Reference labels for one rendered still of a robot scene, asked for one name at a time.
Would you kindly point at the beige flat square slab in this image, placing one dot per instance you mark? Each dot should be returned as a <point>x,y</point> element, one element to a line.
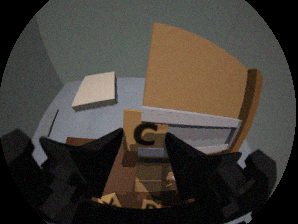
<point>96,91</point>

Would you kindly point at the tan cardboard-coloured slanted board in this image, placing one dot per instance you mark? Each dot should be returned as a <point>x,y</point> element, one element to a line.
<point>208,98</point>

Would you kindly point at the grey flat plate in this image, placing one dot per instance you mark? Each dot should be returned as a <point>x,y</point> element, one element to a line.
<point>51,118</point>

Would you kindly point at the brown tile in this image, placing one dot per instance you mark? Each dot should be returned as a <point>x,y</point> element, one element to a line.
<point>110,199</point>

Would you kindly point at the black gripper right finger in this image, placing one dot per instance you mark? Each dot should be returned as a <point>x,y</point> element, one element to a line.
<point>192,168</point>

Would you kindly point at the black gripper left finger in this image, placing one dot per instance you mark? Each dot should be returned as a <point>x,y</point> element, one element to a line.
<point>91,161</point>

